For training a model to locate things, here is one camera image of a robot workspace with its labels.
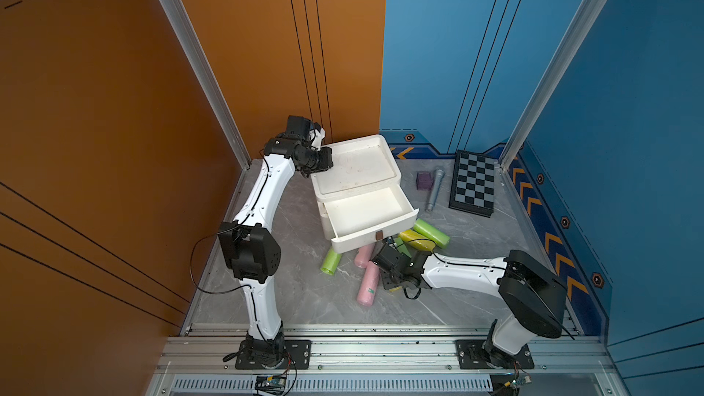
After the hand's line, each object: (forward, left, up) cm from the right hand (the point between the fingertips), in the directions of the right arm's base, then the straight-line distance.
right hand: (387, 275), depth 87 cm
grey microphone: (+39, -23, +2) cm, 45 cm away
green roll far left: (+3, +18, +3) cm, 19 cm away
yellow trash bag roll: (+11, -10, +4) cm, 15 cm away
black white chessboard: (+33, -35, +4) cm, 48 cm away
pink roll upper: (+5, +8, +3) cm, 10 cm away
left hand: (+28, +17, +24) cm, 41 cm away
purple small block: (+37, -16, +5) cm, 41 cm away
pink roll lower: (-5, +6, +4) cm, 8 cm away
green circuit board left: (-28, +31, -3) cm, 42 cm away
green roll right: (+14, -16, +2) cm, 22 cm away
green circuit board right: (-28, -32, -1) cm, 42 cm away
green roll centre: (+9, -5, +2) cm, 11 cm away
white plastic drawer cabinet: (+27, +9, +24) cm, 37 cm away
